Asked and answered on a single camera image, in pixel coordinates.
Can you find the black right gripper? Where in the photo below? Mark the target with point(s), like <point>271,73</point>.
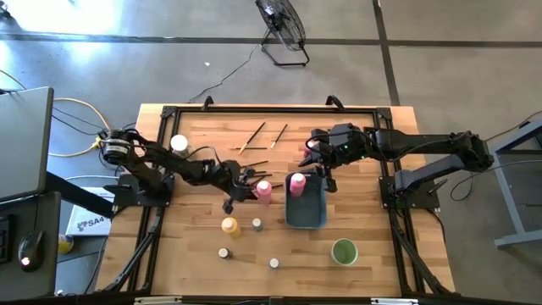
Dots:
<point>336,150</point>

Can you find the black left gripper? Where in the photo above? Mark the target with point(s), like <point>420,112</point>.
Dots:
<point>237,185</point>

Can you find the small maroon paint bottle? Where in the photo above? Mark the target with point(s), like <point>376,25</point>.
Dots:
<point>308,147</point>

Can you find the pink paint bottle white cap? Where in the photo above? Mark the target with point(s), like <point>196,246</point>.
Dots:
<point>297,185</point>
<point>263,191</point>

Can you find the small teal paint bottle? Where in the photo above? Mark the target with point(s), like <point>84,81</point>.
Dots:
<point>257,223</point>

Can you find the large yellow paint bottle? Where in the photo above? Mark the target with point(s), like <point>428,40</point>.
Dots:
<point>230,226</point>

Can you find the small blue paint bottle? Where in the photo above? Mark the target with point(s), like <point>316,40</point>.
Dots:
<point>274,263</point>

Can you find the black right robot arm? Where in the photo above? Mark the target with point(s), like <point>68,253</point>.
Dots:
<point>423,142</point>

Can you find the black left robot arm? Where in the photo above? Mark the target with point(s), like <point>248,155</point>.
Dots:
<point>186,169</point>

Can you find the black paintbrush orange tip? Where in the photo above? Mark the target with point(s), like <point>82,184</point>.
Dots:
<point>258,163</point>

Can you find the thin brown paintbrush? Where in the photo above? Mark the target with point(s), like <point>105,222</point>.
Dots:
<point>256,148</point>

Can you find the teal plastic bin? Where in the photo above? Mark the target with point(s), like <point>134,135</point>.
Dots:
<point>309,212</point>

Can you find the small white jar left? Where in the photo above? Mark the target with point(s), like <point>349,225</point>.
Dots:
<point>223,253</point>

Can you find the green cup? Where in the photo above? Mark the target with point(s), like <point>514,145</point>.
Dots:
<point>344,252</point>

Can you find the black floor fan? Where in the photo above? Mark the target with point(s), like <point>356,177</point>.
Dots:
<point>281,21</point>

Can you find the yellow power connector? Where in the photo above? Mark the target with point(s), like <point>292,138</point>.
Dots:
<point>98,142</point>

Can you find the white cardboard box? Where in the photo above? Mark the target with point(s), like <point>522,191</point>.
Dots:
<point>91,222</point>

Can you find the black metal bar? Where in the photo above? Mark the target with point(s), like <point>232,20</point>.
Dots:
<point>80,195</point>

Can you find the yellow round object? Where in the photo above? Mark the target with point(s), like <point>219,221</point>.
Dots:
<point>65,245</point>

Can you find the black desk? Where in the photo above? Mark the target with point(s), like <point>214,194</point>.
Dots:
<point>51,220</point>

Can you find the grey metal table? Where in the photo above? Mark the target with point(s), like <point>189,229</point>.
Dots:
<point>510,203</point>

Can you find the black computer mouse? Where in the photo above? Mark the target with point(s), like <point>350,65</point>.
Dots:
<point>30,250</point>

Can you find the grey monitor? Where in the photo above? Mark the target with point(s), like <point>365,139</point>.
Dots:
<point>23,144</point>

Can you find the black keyboard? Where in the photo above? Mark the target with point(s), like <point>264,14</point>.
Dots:
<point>3,237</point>

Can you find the silver bracket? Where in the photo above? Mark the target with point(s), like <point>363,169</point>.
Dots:
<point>394,301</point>
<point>156,301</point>

